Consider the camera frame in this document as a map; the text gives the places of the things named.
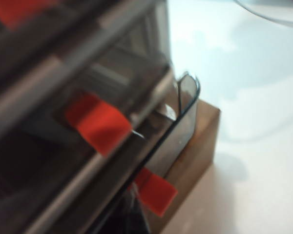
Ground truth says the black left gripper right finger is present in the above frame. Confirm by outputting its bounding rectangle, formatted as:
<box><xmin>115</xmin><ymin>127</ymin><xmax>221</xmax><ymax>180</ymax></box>
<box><xmin>134</xmin><ymin>207</ymin><xmax>153</xmax><ymax>234</ymax></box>

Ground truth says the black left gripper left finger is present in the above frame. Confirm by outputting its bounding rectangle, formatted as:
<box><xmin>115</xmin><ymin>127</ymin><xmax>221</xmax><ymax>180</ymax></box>
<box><xmin>95</xmin><ymin>195</ymin><xmax>135</xmax><ymax>234</ymax></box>

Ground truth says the clear drawer with orange handle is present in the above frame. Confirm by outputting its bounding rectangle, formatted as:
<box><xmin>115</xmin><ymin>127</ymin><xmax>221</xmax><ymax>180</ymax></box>
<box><xmin>0</xmin><ymin>0</ymin><xmax>173</xmax><ymax>220</ymax></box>
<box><xmin>83</xmin><ymin>71</ymin><xmax>201</xmax><ymax>234</ymax></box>
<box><xmin>0</xmin><ymin>0</ymin><xmax>108</xmax><ymax>49</ymax></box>

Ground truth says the white plastic drawer cabinet frame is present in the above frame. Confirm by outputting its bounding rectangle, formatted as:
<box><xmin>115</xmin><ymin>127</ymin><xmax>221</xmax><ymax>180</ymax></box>
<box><xmin>0</xmin><ymin>0</ymin><xmax>176</xmax><ymax>234</ymax></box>

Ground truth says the brown cardboard box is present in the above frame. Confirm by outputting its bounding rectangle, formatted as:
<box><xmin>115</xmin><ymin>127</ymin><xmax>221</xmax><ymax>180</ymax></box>
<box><xmin>158</xmin><ymin>99</ymin><xmax>222</xmax><ymax>234</ymax></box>

